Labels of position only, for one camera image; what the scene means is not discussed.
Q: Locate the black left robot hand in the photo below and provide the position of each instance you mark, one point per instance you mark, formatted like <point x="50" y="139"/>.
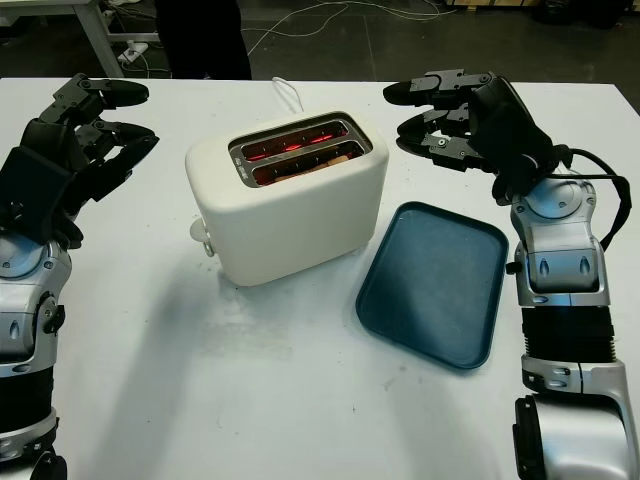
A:
<point x="50" y="140"/>

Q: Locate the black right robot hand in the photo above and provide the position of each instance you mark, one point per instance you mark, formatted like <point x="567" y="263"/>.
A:
<point x="510" y="125"/>

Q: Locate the browned toast slice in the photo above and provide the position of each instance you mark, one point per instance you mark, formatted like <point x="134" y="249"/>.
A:
<point x="336" y="160"/>

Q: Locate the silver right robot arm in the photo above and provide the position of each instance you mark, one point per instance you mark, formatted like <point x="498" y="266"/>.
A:
<point x="560" y="260"/>

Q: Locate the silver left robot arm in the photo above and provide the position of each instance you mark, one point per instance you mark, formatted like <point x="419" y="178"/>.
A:
<point x="25" y="300"/>

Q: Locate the person in dark trousers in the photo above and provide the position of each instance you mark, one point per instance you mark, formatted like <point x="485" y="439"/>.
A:
<point x="205" y="35"/>

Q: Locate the white two-slot toaster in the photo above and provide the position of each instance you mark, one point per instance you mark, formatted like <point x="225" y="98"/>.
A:
<point x="290" y="225"/>

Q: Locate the white power strip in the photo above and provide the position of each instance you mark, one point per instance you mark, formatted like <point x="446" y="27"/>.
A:
<point x="132" y="52"/>

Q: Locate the light wooden pallet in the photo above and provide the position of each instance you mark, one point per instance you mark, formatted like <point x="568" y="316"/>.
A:
<point x="495" y="3"/>

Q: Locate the black background bag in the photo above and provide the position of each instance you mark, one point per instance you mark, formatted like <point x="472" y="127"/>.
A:
<point x="585" y="10"/>

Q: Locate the dark blue plastic tray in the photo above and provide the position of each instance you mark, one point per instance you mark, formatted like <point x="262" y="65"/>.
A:
<point x="430" y="290"/>

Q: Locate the white metal table frame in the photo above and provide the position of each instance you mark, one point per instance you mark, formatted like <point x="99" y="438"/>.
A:
<point x="97" y="35"/>

